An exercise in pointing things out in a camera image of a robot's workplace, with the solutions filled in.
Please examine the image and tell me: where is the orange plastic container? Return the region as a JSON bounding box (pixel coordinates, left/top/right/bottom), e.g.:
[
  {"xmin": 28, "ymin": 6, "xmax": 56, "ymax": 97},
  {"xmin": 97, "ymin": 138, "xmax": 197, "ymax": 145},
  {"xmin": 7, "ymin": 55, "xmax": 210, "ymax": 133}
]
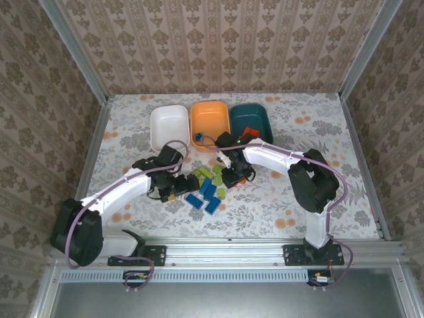
[{"xmin": 189, "ymin": 100, "xmax": 232, "ymax": 154}]

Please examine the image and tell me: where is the teal plastic container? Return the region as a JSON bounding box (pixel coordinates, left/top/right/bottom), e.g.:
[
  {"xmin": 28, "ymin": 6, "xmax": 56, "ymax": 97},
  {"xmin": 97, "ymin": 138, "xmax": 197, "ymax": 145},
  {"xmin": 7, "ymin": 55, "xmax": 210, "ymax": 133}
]
[{"xmin": 229, "ymin": 103, "xmax": 274, "ymax": 146}]

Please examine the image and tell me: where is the white plastic container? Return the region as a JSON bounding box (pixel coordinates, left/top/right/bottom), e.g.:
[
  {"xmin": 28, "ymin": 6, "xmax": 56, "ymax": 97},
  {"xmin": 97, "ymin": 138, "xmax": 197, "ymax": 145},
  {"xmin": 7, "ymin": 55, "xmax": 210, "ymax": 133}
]
[{"xmin": 150, "ymin": 104, "xmax": 191, "ymax": 153}]

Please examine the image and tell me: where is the floral tablecloth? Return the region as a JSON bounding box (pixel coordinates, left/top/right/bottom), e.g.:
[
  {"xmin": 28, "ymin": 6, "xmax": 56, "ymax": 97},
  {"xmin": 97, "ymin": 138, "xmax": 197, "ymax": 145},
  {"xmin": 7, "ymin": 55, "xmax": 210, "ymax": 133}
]
[{"xmin": 74, "ymin": 93, "xmax": 382, "ymax": 240}]

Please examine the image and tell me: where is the black connector board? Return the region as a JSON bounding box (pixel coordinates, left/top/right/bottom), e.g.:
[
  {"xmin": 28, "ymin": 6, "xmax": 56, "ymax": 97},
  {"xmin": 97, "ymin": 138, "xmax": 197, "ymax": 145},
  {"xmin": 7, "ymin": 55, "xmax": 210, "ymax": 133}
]
[
  {"xmin": 123, "ymin": 270, "xmax": 150, "ymax": 286},
  {"xmin": 307, "ymin": 270, "xmax": 333, "ymax": 286}
]

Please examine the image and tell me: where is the grey metal sheet panel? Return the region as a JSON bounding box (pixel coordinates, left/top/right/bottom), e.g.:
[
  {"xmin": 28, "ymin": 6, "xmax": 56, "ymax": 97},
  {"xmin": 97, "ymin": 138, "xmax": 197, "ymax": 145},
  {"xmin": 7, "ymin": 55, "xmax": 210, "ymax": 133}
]
[{"xmin": 49, "ymin": 281, "xmax": 410, "ymax": 318}]

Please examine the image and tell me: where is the left wrist black camera cable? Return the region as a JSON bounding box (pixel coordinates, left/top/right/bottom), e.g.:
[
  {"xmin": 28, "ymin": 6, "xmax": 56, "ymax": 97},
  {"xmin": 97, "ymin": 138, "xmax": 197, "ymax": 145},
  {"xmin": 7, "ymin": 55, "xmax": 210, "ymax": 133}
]
[{"xmin": 146, "ymin": 187, "xmax": 164, "ymax": 202}]

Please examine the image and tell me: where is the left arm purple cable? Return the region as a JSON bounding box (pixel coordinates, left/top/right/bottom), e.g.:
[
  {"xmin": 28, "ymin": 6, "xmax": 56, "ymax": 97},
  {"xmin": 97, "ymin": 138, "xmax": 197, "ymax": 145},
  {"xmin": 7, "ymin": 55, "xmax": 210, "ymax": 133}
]
[{"xmin": 66, "ymin": 139, "xmax": 190, "ymax": 293}]

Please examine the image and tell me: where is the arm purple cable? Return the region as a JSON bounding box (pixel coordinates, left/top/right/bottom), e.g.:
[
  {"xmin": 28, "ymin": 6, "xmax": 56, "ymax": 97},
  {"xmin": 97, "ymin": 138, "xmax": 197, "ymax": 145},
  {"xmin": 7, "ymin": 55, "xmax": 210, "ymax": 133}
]
[
  {"xmin": 66, "ymin": 139, "xmax": 190, "ymax": 293},
  {"xmin": 199, "ymin": 134, "xmax": 354, "ymax": 292}
]

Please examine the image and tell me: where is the aluminium mounting rail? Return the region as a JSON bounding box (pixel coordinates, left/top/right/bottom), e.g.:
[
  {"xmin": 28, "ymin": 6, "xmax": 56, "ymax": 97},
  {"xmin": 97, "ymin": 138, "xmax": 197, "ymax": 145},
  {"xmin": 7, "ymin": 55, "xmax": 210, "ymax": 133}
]
[{"xmin": 48, "ymin": 237, "xmax": 410, "ymax": 268}]

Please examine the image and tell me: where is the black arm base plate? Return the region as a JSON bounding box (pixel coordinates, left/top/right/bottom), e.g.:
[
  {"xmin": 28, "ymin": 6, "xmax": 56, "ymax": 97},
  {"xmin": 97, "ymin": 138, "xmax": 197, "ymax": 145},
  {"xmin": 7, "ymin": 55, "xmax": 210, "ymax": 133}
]
[
  {"xmin": 283, "ymin": 244, "xmax": 345, "ymax": 266},
  {"xmin": 107, "ymin": 244, "xmax": 167, "ymax": 267}
]

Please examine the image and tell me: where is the aluminium side rail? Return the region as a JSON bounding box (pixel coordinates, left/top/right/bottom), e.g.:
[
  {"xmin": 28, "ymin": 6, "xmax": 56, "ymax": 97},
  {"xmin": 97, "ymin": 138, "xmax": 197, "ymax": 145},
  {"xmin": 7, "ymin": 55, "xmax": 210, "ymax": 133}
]
[
  {"xmin": 340, "ymin": 95, "xmax": 392, "ymax": 241},
  {"xmin": 74, "ymin": 97, "xmax": 115, "ymax": 203}
]

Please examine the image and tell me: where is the grey slotted cable duct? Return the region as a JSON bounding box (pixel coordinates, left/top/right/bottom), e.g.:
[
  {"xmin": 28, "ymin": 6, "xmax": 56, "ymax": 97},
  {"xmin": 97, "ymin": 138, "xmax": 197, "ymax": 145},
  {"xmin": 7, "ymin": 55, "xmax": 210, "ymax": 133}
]
[{"xmin": 60, "ymin": 268, "xmax": 311, "ymax": 284}]

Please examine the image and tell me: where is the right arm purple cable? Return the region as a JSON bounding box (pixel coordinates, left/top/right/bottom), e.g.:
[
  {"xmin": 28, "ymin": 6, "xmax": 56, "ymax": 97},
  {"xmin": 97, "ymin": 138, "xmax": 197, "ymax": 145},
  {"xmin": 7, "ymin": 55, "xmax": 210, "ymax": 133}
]
[{"xmin": 199, "ymin": 134, "xmax": 354, "ymax": 292}]

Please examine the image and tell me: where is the aluminium frame post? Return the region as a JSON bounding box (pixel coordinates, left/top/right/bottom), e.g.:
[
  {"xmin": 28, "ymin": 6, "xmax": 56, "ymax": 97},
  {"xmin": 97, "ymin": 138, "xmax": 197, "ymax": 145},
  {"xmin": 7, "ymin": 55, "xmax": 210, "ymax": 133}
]
[
  {"xmin": 38, "ymin": 0, "xmax": 110, "ymax": 104},
  {"xmin": 338, "ymin": 0, "xmax": 404, "ymax": 100}
]

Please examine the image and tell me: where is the aluminium frame profile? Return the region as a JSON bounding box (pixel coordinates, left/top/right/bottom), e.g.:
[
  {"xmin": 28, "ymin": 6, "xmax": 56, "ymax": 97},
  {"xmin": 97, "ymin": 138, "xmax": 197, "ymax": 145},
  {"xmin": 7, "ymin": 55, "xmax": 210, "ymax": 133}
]
[
  {"xmin": 29, "ymin": 264, "xmax": 64, "ymax": 318},
  {"xmin": 392, "ymin": 264, "xmax": 424, "ymax": 318}
]

